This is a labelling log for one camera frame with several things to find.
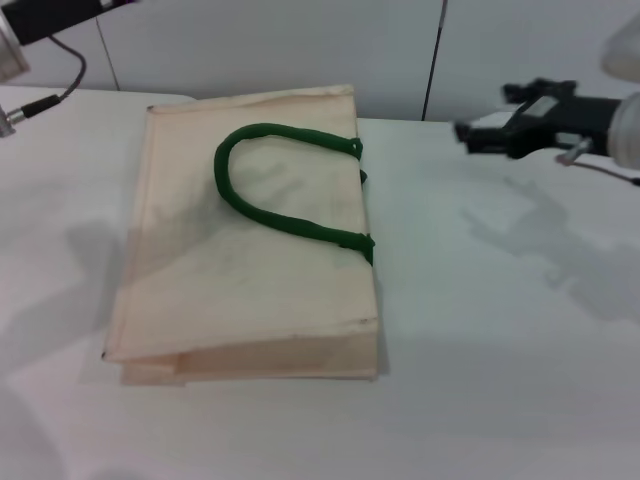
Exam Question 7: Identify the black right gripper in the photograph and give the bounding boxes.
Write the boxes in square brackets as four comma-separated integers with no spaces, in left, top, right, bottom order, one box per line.
[453,78,623,161]

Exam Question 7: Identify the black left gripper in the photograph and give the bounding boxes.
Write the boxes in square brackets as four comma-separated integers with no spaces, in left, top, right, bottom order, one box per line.
[1,0,137,47]

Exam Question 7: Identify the cream canvas handbag green handles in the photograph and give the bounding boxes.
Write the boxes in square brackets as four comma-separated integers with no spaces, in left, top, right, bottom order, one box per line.
[101,83,381,389]

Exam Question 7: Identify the right arm cable with connector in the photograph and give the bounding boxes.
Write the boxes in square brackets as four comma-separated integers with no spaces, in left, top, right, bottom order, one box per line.
[554,139,640,187]

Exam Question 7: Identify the arm cable with connector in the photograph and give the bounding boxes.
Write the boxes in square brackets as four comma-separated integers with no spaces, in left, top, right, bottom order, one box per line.
[0,33,87,140]
[554,139,640,187]

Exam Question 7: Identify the left arm cable with connector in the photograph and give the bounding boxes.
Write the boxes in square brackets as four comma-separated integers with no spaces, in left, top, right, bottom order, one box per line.
[0,33,87,140]

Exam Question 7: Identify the right wrist camera housing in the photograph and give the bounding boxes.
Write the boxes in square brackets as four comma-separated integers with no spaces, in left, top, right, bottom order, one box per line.
[598,18,640,85]

